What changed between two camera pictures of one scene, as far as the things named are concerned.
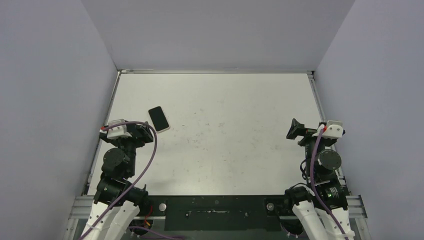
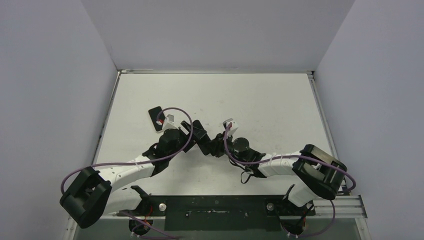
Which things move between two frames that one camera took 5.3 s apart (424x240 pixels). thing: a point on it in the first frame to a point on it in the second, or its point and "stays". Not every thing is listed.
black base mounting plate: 221,212 stays
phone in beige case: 159,119 stays
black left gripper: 146,136 to 197,135
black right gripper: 305,133 to 218,144
